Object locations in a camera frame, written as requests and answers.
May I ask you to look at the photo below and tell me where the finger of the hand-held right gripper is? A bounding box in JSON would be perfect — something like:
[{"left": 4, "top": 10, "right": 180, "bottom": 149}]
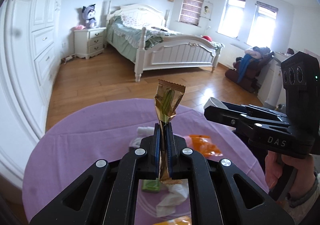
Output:
[
  {"left": 222, "top": 101, "right": 288, "bottom": 119},
  {"left": 204, "top": 105, "right": 290, "bottom": 138}
]

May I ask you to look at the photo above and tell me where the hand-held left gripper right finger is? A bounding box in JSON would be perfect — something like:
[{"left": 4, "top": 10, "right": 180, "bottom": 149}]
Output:
[{"left": 165, "top": 122, "right": 295, "bottom": 225}]

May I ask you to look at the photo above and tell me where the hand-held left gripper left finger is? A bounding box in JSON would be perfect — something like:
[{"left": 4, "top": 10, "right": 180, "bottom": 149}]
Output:
[{"left": 30, "top": 123, "right": 161, "bottom": 225}]

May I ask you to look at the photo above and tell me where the white cup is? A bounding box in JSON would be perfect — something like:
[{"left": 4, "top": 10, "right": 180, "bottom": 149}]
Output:
[{"left": 204, "top": 97, "right": 229, "bottom": 110}]

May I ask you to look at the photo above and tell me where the gold wrapper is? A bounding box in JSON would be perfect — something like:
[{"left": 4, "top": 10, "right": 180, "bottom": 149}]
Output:
[{"left": 154, "top": 79, "right": 186, "bottom": 184}]

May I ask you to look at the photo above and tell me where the person's right forearm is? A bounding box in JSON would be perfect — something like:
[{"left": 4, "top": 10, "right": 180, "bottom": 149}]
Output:
[{"left": 285, "top": 172, "right": 320, "bottom": 209}]

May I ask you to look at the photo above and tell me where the person's right hand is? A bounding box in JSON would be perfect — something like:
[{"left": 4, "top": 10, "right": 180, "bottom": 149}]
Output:
[{"left": 265, "top": 151, "right": 317, "bottom": 197}]

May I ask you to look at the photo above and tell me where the white patterned packet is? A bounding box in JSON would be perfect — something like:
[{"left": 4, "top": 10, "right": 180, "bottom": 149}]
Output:
[{"left": 129, "top": 136, "right": 142, "bottom": 150}]

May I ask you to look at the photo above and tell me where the orange packet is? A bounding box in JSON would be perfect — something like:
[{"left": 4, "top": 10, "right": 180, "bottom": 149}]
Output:
[{"left": 189, "top": 135, "right": 222, "bottom": 157}]

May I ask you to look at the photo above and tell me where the white cabinet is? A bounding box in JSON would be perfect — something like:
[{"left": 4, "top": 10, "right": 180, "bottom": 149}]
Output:
[{"left": 257, "top": 52, "right": 290, "bottom": 106}]

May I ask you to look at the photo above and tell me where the brown chair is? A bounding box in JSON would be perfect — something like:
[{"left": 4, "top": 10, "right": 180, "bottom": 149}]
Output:
[{"left": 225, "top": 51, "right": 274, "bottom": 93}]

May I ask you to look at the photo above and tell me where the green packet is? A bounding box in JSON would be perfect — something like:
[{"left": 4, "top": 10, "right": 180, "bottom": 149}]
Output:
[{"left": 142, "top": 179, "right": 162, "bottom": 193}]

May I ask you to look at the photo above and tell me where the blue cloth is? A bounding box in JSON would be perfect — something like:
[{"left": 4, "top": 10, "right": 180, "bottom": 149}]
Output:
[{"left": 237, "top": 53, "right": 253, "bottom": 84}]

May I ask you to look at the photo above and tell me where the white radiator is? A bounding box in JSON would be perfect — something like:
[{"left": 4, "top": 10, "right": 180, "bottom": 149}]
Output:
[{"left": 226, "top": 43, "right": 247, "bottom": 68}]

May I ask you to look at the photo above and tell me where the crumpled white tissue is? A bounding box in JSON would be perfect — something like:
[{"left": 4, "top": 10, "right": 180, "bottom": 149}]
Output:
[{"left": 156, "top": 185, "right": 187, "bottom": 217}]

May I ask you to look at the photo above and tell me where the pile of clothes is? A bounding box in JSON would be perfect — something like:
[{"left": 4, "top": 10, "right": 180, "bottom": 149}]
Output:
[{"left": 244, "top": 46, "right": 272, "bottom": 60}]

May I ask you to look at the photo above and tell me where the yellow wrapper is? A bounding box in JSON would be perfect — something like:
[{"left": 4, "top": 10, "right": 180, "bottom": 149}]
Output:
[{"left": 160, "top": 216, "right": 192, "bottom": 225}]

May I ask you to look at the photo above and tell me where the cream wooden bed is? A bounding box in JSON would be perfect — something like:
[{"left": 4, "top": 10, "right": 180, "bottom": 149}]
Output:
[{"left": 105, "top": 1, "right": 225, "bottom": 83}]

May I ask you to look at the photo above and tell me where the purple tablecloth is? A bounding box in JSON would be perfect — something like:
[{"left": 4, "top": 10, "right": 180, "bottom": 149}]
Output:
[{"left": 22, "top": 98, "right": 269, "bottom": 225}]

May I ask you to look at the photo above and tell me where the white framed window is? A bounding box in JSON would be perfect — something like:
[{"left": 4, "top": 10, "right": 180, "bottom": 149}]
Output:
[
  {"left": 217, "top": 0, "right": 247, "bottom": 39},
  {"left": 246, "top": 1, "right": 278, "bottom": 48}
]

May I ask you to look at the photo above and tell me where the green ruffled bedspread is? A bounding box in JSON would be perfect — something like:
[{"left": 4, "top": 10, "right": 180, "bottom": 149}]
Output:
[{"left": 107, "top": 15, "right": 170, "bottom": 61}]

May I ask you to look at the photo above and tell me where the patterned window blind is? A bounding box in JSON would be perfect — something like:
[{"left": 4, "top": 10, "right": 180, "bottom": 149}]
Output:
[{"left": 179, "top": 0, "right": 207, "bottom": 26}]

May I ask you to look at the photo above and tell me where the cream nightstand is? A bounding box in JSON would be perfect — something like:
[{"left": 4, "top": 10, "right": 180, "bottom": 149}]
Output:
[{"left": 74, "top": 27, "right": 107, "bottom": 60}]

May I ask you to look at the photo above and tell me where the floral pillow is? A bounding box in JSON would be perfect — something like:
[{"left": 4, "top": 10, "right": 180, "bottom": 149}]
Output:
[{"left": 122, "top": 15, "right": 150, "bottom": 26}]

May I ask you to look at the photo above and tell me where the grey purple plush toy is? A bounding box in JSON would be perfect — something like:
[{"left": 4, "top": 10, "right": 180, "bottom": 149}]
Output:
[{"left": 82, "top": 3, "right": 98, "bottom": 28}]

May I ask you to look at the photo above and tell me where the white panelled wardrobe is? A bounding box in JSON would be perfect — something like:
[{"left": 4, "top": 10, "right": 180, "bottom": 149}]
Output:
[{"left": 0, "top": 0, "right": 63, "bottom": 183}]

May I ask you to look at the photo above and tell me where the wall scroll picture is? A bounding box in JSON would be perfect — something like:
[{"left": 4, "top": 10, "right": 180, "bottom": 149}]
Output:
[{"left": 200, "top": 1, "right": 213, "bottom": 19}]

